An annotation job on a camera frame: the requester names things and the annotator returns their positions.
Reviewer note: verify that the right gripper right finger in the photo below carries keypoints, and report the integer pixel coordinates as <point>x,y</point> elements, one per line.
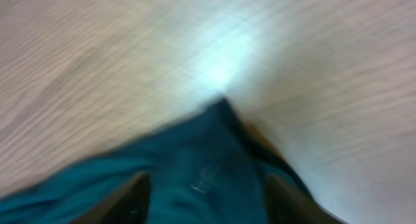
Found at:
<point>287,205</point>

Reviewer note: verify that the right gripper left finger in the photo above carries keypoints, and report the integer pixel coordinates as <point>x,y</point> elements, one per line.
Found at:
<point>127,205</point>

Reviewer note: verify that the black t-shirt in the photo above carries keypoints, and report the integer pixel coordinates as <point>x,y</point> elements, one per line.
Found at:
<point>206,169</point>

